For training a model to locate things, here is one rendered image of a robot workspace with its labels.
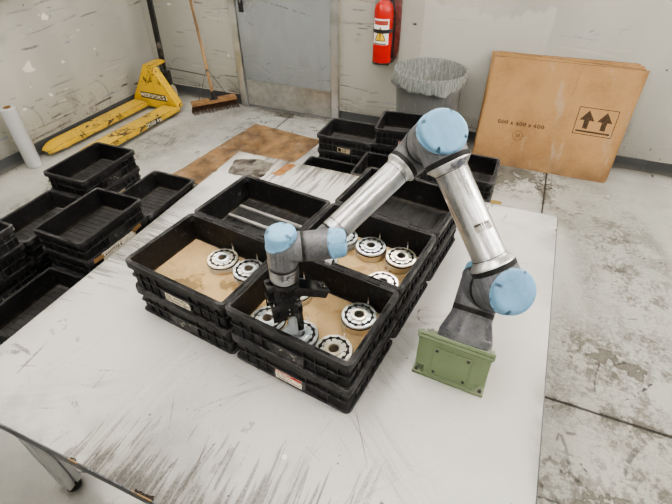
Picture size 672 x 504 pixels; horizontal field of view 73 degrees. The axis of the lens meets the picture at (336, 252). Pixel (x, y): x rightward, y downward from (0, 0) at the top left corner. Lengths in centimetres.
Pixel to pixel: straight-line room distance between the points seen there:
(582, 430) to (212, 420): 159
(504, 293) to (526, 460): 44
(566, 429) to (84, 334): 193
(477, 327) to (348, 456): 47
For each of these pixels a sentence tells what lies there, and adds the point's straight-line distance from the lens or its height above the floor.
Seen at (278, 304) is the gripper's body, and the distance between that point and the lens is 118.
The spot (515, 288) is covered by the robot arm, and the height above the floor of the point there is 108.
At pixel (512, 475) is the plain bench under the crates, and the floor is 70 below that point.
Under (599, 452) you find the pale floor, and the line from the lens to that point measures 232.
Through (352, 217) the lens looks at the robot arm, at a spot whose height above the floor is 114.
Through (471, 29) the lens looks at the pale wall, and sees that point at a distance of 403.
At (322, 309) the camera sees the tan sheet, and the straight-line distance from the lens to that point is 138.
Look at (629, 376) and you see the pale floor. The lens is 263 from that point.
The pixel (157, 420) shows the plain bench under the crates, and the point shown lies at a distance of 140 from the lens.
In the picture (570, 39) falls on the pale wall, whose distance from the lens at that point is 400.
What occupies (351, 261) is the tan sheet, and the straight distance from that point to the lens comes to 154.
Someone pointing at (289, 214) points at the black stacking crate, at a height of 83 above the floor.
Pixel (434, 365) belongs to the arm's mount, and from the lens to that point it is 136.
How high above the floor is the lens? 184
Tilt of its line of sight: 40 degrees down
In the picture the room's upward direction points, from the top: straight up
